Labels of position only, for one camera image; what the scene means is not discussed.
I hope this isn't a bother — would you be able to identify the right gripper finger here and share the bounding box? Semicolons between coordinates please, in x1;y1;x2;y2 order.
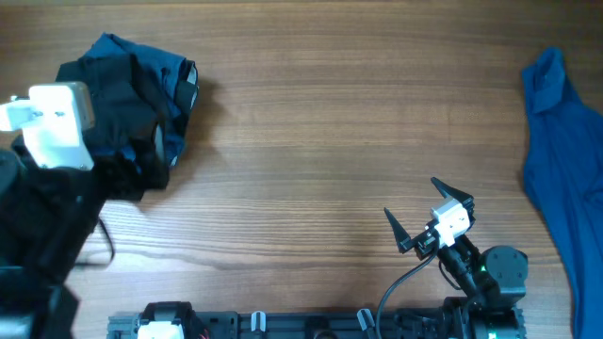
431;177;474;202
383;207;415;253

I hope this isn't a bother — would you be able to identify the black t-shirt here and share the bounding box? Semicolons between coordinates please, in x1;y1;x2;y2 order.
56;54;183;201

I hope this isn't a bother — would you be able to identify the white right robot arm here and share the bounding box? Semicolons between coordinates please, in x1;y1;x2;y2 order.
373;177;529;338

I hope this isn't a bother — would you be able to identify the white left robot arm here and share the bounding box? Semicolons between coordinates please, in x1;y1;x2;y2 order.
1;150;107;338

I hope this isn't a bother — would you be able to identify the blue polo shirt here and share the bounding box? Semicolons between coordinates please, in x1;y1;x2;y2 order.
522;47;602;338

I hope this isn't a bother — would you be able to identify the folded navy blue shirt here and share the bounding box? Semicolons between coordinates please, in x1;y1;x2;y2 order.
84;33;199;167

